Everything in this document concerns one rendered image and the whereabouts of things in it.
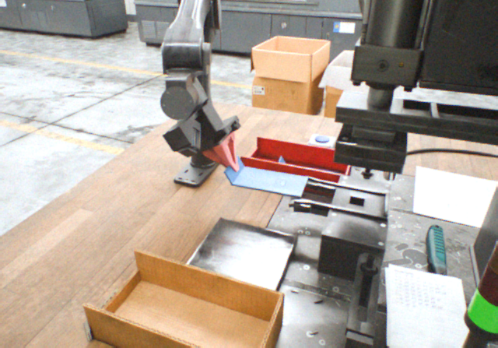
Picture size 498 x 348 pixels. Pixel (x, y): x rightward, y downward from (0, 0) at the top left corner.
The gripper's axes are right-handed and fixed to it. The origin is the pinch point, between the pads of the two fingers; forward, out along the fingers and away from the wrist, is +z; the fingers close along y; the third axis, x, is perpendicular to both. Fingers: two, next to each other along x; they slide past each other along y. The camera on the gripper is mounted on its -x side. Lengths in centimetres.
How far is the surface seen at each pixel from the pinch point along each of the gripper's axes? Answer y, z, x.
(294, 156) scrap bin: 2.1, 11.5, 23.1
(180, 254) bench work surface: -8.9, 6.0, -16.8
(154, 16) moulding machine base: -303, -106, 475
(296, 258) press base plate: 8.5, 16.7, -10.7
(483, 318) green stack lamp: 36.5, 13.8, -29.7
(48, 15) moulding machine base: -510, -216, 497
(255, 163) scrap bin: -2.3, 5.2, 11.9
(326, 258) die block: 15.0, 16.2, -12.9
